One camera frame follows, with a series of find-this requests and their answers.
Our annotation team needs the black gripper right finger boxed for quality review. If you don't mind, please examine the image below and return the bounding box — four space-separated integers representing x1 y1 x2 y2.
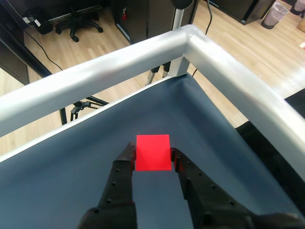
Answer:
169 147 259 229

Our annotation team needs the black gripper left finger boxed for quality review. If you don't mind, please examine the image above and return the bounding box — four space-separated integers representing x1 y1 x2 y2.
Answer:
76 142 138 229

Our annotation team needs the red cube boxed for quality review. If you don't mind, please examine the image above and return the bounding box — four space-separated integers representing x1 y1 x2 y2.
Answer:
135 134 173 172

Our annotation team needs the dark blue-grey table mat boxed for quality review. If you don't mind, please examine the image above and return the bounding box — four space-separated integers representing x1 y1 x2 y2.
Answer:
0 73 305 229

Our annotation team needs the black cloth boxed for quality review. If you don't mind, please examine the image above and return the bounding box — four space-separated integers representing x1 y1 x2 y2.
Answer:
234 88 305 198

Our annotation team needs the black tripod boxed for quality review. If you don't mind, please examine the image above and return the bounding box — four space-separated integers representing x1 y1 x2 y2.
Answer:
59 95 110 126

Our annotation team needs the black desk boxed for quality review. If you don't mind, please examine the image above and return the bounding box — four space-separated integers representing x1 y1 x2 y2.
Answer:
0 0 53 85

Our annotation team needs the black cabinet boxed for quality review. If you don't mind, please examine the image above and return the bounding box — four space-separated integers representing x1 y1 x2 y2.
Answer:
214 0 272 26
113 0 177 45

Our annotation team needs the black office chair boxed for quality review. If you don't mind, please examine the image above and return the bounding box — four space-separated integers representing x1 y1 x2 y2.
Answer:
55 4 103 43

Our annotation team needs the silver and black stand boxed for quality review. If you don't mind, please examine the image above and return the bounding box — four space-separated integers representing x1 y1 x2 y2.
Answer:
144 0 194 86

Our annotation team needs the trash bin with bag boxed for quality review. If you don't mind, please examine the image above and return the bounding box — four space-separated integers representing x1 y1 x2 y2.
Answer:
261 0 290 30

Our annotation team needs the silver metal table frame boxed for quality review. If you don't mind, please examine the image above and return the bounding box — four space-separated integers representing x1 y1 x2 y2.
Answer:
0 23 305 175

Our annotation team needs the black floor cable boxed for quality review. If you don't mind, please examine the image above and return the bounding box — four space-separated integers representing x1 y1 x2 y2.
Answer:
192 0 213 76

